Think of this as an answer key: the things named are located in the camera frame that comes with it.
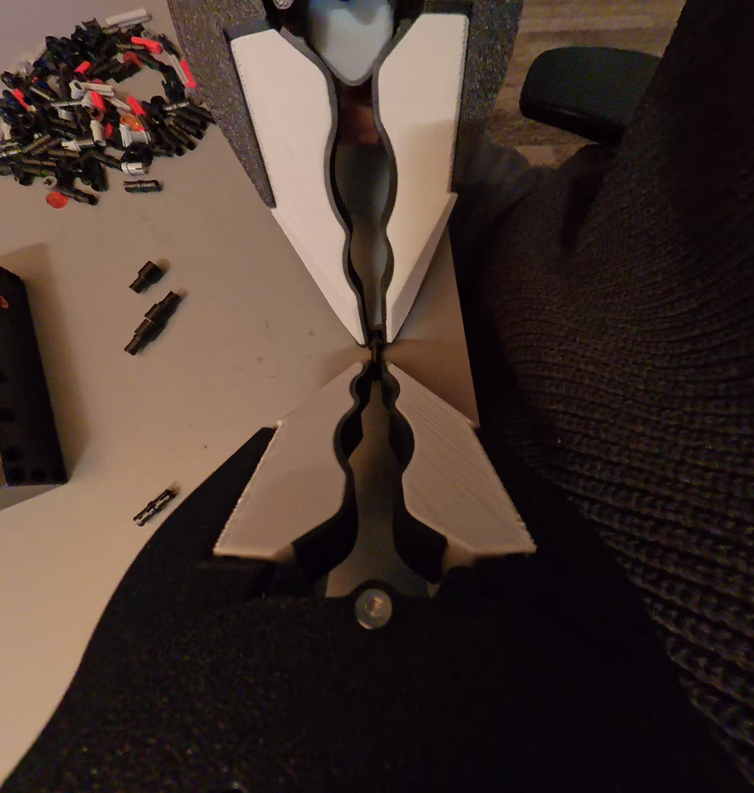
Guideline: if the long black joined pin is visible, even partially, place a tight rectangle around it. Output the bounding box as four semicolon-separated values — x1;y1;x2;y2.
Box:
124;291;182;356

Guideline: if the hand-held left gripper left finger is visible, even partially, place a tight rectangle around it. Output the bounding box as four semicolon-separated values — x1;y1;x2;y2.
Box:
211;361;373;583

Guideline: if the black perforated plastic block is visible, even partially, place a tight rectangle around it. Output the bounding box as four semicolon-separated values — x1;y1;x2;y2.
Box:
0;255;68;518

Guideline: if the black chair armrest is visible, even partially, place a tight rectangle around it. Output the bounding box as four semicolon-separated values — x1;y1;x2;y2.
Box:
519;48;663;147

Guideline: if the short black stubby pin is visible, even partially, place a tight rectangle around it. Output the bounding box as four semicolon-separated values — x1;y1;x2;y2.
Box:
129;260;170;294

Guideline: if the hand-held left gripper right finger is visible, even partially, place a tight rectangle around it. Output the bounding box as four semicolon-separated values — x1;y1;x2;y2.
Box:
380;361;538;583

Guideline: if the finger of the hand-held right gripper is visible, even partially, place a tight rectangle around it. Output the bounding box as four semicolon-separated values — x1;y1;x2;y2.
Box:
372;12;471;342
228;25;371;347

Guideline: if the pile of small plastic pins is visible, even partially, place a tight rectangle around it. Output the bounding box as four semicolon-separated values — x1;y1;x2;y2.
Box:
0;7;215;208

